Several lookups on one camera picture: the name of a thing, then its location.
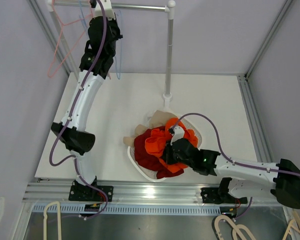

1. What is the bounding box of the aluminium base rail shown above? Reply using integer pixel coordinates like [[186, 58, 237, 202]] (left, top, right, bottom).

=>
[[22, 177, 295, 216]]

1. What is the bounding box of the orange t shirt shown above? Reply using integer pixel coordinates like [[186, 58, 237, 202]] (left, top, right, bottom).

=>
[[145, 117, 187, 174]]

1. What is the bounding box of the white perforated plastic basket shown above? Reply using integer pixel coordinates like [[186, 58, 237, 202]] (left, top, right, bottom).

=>
[[127, 109, 204, 183]]

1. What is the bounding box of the dark red t shirt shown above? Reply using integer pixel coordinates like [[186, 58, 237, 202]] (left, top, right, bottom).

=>
[[134, 126, 184, 180]]

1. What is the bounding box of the pink hanger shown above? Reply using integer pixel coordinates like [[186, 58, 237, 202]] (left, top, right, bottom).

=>
[[45, 0, 94, 80]]

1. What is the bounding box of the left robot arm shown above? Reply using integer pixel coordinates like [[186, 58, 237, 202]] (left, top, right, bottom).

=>
[[51, 16, 123, 201]]

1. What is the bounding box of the aluminium frame post right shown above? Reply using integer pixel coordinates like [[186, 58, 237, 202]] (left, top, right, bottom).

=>
[[244, 0, 296, 80]]

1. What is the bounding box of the beige t shirt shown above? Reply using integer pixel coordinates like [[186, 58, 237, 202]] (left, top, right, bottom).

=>
[[122, 110, 177, 147]]

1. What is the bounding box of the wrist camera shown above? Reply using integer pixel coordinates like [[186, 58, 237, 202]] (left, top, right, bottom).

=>
[[169, 125, 185, 146], [89, 0, 116, 20]]

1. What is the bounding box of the light blue hanger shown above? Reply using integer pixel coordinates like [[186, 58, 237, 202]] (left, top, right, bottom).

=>
[[78, 0, 88, 34]]

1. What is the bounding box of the metal clothes rack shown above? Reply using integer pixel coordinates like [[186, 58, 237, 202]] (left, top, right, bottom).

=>
[[54, 0, 176, 111]]

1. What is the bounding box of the aluminium frame post left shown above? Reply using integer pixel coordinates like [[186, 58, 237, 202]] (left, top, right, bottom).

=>
[[26, 0, 71, 76]]

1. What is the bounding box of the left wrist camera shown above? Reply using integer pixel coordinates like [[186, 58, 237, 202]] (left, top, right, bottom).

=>
[[89, 0, 116, 20]]

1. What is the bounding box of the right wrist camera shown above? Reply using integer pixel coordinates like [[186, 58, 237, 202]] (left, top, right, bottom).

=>
[[169, 125, 185, 146]]

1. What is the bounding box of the aluminium frame post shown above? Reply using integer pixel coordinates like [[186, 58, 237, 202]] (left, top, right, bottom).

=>
[[244, 0, 296, 80], [26, 0, 71, 76]]

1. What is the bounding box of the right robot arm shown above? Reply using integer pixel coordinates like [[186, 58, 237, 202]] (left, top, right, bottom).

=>
[[162, 138, 300, 209]]

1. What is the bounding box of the wooden hanger left floor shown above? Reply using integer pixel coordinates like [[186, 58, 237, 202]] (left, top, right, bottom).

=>
[[42, 201, 63, 240]]

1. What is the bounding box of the wooden hanger on floor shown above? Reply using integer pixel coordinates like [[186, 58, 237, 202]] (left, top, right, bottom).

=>
[[211, 214, 232, 240]]

